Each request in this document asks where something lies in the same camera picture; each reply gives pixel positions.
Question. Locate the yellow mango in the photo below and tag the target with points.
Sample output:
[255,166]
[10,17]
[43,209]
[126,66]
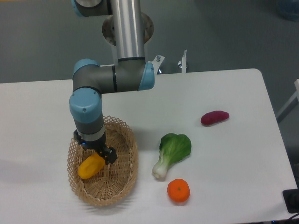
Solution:
[91,166]

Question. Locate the green bok choy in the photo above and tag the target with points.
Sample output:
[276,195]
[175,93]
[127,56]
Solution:
[172,149]

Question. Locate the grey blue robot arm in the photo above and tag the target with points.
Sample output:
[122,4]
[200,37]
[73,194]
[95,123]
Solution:
[91,80]

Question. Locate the purple sweet potato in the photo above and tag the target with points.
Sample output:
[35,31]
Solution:
[214,117]

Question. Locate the black device at edge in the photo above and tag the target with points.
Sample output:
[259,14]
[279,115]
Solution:
[291,198]

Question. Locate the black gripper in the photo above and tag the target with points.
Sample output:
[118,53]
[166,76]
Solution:
[98,144]

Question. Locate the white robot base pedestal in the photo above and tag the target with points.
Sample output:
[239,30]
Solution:
[114,53]

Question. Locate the white table leg right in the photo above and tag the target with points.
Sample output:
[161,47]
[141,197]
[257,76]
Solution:
[289,105]

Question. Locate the woven wicker basket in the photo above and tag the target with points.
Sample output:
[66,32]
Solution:
[114,181]

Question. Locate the orange tangerine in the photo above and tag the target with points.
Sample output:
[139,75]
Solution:
[178,191]

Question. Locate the white metal frame bracket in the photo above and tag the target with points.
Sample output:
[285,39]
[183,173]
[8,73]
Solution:
[157,62]

